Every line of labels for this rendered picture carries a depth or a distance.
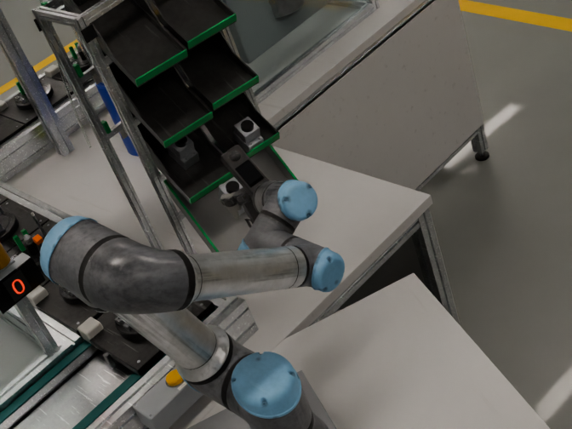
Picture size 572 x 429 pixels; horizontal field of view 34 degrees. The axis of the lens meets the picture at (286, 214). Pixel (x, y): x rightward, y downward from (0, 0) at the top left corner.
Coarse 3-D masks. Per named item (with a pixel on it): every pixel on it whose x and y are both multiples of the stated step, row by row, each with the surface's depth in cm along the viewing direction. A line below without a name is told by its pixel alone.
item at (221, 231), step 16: (176, 192) 228; (192, 208) 228; (208, 208) 228; (224, 208) 229; (192, 224) 225; (208, 224) 227; (224, 224) 228; (240, 224) 229; (208, 240) 222; (224, 240) 227; (240, 240) 228
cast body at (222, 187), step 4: (228, 180) 207; (232, 180) 206; (236, 180) 207; (220, 184) 211; (224, 184) 206; (228, 184) 205; (232, 184) 205; (236, 184) 205; (240, 184) 206; (220, 188) 206; (224, 188) 206; (228, 188) 204; (232, 188) 204; (236, 188) 204; (240, 188) 206; (220, 192) 207; (224, 192) 205; (228, 192) 205; (220, 196) 208; (240, 212) 208
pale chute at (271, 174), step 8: (264, 152) 237; (272, 152) 235; (256, 160) 236; (264, 160) 237; (272, 160) 237; (280, 160) 233; (264, 168) 236; (272, 168) 237; (280, 168) 236; (288, 168) 233; (272, 176) 236; (280, 176) 236; (288, 176) 235
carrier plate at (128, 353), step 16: (192, 304) 222; (208, 304) 220; (112, 320) 226; (96, 336) 223; (112, 336) 221; (112, 352) 217; (128, 352) 215; (144, 352) 214; (160, 352) 213; (128, 368) 214; (144, 368) 211
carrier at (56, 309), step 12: (36, 288) 242; (48, 288) 244; (60, 288) 237; (36, 300) 240; (48, 300) 240; (60, 300) 238; (72, 300) 235; (48, 312) 236; (60, 312) 235; (72, 312) 233; (84, 312) 232; (96, 312) 230; (72, 324) 229
